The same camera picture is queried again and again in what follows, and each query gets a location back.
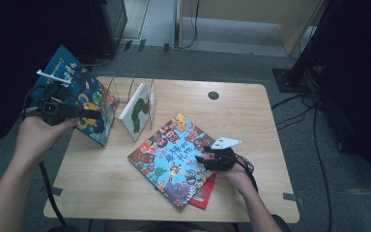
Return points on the clear acrylic book rack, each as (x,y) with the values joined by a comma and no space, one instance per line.
(125,93)

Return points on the dark blue picture book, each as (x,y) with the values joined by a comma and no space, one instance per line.
(90,90)

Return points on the black tape strip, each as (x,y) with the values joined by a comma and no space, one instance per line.
(128,45)
(141,45)
(57,191)
(291,196)
(166,47)

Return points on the round black table grommet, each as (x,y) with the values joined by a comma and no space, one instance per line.
(213,95)

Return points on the white caterpillar picture book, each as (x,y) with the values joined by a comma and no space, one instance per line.
(136,112)

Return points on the person's left hand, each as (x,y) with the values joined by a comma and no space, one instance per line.
(37,138)

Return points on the person's right hand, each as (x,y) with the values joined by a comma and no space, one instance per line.
(240,179)

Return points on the red picture book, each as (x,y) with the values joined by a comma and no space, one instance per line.
(204,193)

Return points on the black stand base plate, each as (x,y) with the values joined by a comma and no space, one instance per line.
(286,80)

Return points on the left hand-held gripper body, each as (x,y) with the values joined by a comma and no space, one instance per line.
(58,108)

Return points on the dark curtain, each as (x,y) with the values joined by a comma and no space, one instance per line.
(360,80)
(9,38)

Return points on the black cabinet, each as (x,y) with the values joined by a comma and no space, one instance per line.
(111,25)

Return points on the light blue monster picture book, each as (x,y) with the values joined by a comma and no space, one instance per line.
(170,161)

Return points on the beige wooden furniture panel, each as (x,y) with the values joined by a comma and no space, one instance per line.
(248,11)

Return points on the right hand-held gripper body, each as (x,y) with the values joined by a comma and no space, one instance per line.
(223,159)

